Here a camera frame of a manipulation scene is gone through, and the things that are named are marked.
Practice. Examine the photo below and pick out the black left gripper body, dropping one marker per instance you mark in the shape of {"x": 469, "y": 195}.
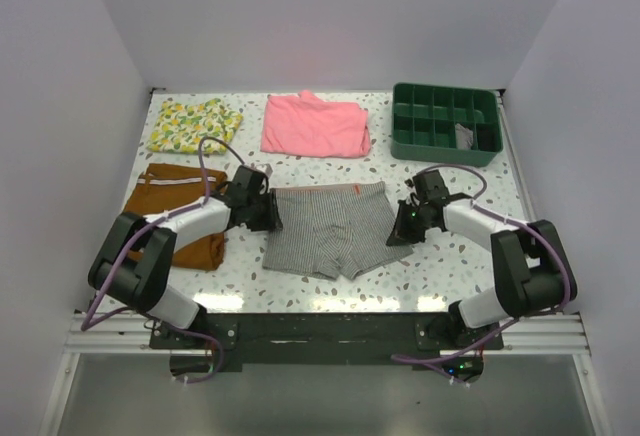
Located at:
{"x": 252, "y": 221}

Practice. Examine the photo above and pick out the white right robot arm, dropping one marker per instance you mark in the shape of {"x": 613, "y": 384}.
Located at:
{"x": 531, "y": 272}

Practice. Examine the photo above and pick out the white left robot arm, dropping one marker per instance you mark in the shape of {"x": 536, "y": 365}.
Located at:
{"x": 134, "y": 262}

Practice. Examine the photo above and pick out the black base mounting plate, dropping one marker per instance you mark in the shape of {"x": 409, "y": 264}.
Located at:
{"x": 235, "y": 340}

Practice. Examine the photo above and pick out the aluminium front rail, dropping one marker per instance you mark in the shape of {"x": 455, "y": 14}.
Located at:
{"x": 127, "y": 334}

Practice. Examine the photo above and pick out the green compartment tray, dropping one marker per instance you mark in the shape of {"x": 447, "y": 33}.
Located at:
{"x": 424, "y": 118}

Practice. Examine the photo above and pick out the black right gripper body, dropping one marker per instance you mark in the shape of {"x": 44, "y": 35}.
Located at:
{"x": 420, "y": 223}

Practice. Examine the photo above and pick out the lemon print folded cloth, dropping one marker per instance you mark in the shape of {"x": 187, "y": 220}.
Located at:
{"x": 180, "y": 126}

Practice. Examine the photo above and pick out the grey striped underwear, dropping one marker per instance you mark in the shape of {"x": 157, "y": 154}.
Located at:
{"x": 333, "y": 231}

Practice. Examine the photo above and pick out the grey rolled underwear in tray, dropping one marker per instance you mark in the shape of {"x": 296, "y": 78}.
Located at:
{"x": 464, "y": 137}

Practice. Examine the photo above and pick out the pink folded shirt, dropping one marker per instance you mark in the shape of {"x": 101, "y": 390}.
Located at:
{"x": 307, "y": 126}

